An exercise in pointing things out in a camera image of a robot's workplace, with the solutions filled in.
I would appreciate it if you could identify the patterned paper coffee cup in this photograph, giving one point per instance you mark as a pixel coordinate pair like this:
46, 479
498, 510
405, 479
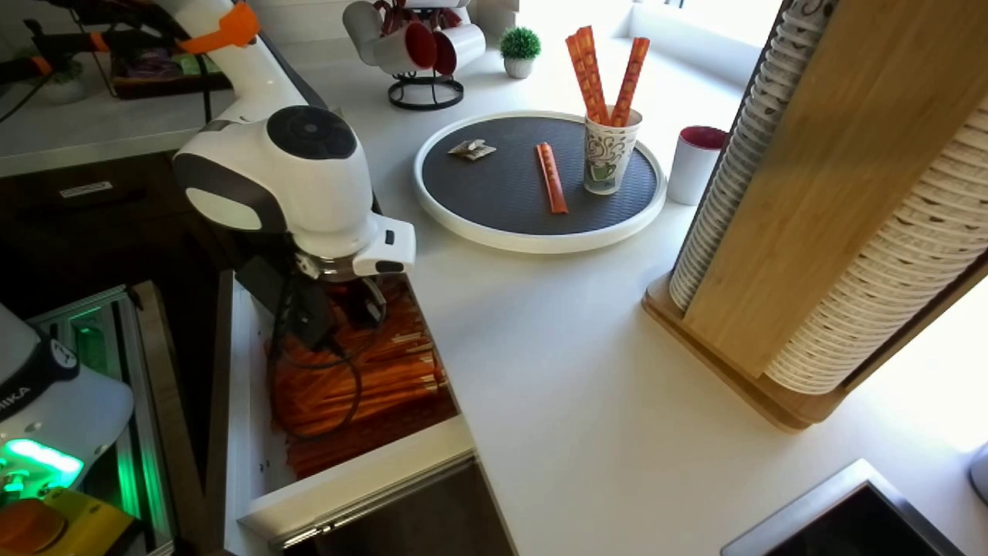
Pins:
609, 155

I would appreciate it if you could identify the small green potted plant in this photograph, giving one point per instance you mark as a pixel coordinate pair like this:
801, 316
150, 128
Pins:
519, 48

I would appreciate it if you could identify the orange stick packet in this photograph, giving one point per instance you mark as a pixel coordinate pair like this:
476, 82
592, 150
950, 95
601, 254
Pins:
588, 72
632, 82
552, 180

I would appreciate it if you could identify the orange clip on arm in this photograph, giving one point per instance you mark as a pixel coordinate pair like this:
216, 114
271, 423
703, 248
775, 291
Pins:
227, 29

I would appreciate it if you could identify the round white tray grey mat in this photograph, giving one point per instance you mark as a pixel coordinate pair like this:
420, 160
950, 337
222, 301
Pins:
495, 196

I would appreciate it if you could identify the black square counter inset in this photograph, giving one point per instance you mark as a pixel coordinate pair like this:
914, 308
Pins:
854, 525

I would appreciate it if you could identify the dark wood cabinet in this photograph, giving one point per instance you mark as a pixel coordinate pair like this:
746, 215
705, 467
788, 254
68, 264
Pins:
81, 248

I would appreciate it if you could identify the stack of grey ribbed lids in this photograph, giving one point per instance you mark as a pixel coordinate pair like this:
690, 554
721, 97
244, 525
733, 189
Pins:
742, 155

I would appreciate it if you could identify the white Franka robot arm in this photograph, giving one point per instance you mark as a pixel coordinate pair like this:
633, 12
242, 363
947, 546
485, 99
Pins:
278, 196

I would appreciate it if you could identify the white mug red interior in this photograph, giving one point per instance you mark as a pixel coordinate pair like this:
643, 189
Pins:
457, 48
695, 170

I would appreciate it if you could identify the stack of white paper cups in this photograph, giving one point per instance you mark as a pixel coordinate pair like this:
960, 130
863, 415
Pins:
907, 278

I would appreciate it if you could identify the white device green light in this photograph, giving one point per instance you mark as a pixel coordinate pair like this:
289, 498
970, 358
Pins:
74, 413

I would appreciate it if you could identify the pile of orange stick packets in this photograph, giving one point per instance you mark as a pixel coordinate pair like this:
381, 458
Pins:
391, 382

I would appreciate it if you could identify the black metal mug rack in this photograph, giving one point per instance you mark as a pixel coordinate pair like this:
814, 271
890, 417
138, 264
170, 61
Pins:
423, 105

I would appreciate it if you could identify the white open drawer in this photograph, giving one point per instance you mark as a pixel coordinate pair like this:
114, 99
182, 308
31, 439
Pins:
349, 479

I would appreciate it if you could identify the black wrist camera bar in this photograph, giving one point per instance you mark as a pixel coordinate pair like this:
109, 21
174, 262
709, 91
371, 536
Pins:
295, 305

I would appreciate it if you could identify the yellow object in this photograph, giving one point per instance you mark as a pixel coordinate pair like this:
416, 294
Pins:
94, 519

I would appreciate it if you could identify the grey metal cart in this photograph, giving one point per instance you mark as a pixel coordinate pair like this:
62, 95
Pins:
156, 413

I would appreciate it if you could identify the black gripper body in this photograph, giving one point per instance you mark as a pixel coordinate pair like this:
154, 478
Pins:
362, 284

